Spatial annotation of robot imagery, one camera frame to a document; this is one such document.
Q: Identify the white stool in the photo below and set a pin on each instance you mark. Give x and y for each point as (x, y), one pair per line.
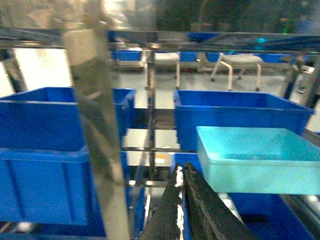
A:
(168, 59)
(241, 61)

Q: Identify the blue bin far left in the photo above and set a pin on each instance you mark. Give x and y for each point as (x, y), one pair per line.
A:
(42, 120)

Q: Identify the blue bin lower left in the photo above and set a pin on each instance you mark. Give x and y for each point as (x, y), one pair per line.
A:
(63, 188)

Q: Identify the white stool right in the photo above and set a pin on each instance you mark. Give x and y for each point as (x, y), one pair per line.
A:
(241, 61)

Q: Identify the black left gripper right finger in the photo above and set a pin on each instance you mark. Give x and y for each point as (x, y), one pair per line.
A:
(209, 218)

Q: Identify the steel shelf frame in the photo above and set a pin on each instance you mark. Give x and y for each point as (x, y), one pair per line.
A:
(88, 50)

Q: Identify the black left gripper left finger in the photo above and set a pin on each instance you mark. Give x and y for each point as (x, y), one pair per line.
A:
(167, 222)

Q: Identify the blue bin lower middle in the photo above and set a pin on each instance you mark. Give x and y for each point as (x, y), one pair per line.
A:
(194, 108)

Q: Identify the teal plastic bin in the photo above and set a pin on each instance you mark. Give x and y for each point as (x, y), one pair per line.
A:
(258, 160)

